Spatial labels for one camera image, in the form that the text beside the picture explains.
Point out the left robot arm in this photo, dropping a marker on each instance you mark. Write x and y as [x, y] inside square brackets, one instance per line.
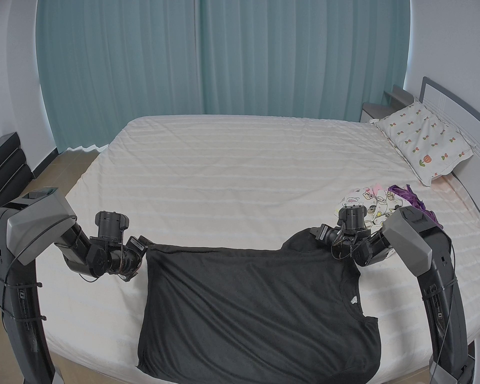
[33, 225]

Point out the bed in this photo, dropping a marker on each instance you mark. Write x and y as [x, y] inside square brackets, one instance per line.
[225, 180]

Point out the black chest of drawers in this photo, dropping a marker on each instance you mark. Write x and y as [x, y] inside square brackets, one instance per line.
[13, 168]

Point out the black T-shirt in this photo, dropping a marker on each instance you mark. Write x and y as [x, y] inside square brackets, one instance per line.
[243, 311]

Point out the white printed pyjama garment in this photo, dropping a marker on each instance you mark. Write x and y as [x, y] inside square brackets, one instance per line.
[369, 202]

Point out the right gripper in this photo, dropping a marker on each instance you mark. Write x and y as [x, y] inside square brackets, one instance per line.
[325, 234]

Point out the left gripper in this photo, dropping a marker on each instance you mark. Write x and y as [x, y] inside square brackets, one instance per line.
[137, 249]

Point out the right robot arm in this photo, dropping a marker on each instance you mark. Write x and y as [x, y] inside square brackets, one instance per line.
[408, 240]

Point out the purple satin garment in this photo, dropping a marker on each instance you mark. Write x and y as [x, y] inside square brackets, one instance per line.
[416, 200]

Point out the white printed pillow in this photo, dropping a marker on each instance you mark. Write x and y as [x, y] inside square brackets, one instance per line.
[423, 142]

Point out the grey bedside table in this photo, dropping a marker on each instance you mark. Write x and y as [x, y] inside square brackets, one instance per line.
[375, 110]

